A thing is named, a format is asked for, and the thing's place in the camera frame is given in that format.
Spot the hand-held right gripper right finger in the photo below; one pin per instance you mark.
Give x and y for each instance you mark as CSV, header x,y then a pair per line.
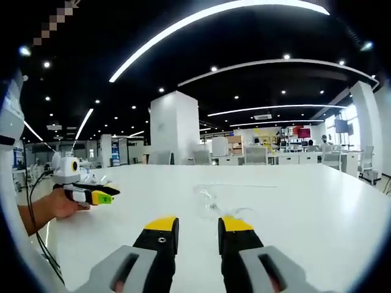
x,y
238,244

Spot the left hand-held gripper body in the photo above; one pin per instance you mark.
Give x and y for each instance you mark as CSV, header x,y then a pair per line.
x,y
65,171

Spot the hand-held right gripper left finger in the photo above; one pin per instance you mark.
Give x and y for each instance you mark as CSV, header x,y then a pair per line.
x,y
159,244

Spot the clear plastic bag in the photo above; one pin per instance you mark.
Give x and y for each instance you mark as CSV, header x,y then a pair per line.
x,y
210,202

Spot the blue banner stand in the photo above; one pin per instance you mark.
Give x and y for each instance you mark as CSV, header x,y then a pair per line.
x,y
115,152

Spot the person's left hand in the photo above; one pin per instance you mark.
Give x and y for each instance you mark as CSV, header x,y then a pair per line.
x,y
62,206

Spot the linear ceiling light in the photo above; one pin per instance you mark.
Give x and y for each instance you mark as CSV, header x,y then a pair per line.
x,y
85,122
275,108
275,122

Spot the grey office chair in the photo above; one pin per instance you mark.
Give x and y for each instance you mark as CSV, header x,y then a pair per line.
x,y
368,163
256,155
160,158
332,158
202,157

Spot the white table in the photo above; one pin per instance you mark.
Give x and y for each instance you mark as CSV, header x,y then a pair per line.
x,y
305,213

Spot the white grey worn device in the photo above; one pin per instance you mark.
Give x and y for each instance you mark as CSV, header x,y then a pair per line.
x,y
10,116

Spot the white square pillar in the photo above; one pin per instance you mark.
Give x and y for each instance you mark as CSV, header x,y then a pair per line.
x,y
174,128

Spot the stack of cardboard boxes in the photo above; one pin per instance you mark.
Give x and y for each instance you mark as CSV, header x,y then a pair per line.
x,y
235,146

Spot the white cabinet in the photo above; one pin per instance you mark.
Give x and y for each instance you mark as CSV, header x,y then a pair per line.
x,y
220,146

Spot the red board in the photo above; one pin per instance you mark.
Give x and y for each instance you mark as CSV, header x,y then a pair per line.
x,y
304,132

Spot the ceiling air vent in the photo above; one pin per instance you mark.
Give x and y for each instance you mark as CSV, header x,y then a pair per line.
x,y
262,117

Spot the group of round ceiling spotlights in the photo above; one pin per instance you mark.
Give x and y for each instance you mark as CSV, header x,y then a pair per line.
x,y
214,69

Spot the long curved ceiling light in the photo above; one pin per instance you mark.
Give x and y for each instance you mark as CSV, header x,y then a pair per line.
x,y
171,32

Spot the yellow frame stand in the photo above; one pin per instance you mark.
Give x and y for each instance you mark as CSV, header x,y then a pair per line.
x,y
268,142

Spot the wall-mounted dark screen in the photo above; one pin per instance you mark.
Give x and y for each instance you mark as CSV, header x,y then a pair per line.
x,y
343,126

